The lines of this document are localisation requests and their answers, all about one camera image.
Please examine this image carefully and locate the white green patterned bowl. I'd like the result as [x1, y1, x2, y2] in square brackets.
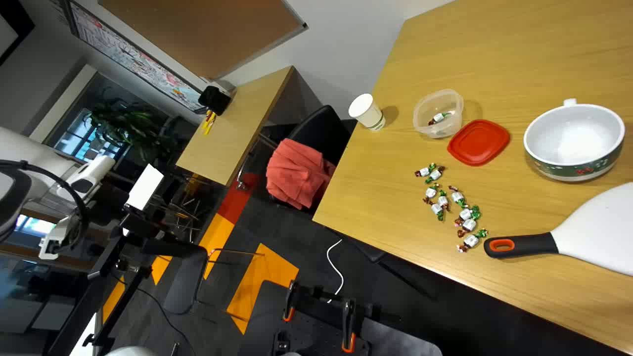
[523, 99, 627, 182]

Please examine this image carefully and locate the red cloth on chair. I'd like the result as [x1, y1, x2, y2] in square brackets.
[265, 139, 335, 210]

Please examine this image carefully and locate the black office chair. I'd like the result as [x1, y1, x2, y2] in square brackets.
[287, 105, 351, 168]

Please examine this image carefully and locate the white paper cup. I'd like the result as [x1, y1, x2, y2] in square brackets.
[349, 93, 386, 131]

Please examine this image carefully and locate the wooden side desk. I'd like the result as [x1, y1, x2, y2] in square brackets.
[176, 67, 295, 186]

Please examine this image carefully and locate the wrapped candy white green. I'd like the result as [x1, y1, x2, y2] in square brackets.
[416, 166, 432, 178]
[426, 186, 440, 202]
[457, 235, 479, 253]
[428, 164, 445, 182]
[449, 186, 467, 208]
[457, 220, 477, 232]
[459, 206, 481, 222]
[432, 196, 449, 222]

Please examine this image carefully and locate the black orange clamp stand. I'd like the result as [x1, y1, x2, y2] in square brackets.
[271, 281, 372, 356]

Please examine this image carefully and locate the black box on desk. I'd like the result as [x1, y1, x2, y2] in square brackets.
[198, 87, 232, 115]

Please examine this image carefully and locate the wrapped candy in container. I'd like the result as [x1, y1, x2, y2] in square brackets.
[428, 111, 455, 127]

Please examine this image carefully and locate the clear plastic container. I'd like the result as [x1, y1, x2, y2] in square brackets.
[412, 89, 465, 139]

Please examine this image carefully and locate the red plastic lid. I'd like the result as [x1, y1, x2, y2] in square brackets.
[447, 119, 511, 166]

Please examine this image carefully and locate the cork pin board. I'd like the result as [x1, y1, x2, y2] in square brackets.
[99, 0, 305, 77]

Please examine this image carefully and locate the green potted plant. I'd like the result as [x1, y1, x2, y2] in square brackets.
[91, 99, 172, 162]

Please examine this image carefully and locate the whiteboard with notes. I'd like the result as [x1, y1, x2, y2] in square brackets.
[66, 0, 202, 113]

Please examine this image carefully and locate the white cable on floor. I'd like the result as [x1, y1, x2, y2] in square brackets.
[323, 237, 349, 299]

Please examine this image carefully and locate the camera tripod with light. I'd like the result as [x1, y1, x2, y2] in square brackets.
[85, 164, 208, 356]

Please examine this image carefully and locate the white spatula with black handle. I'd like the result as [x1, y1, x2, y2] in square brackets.
[485, 182, 633, 275]

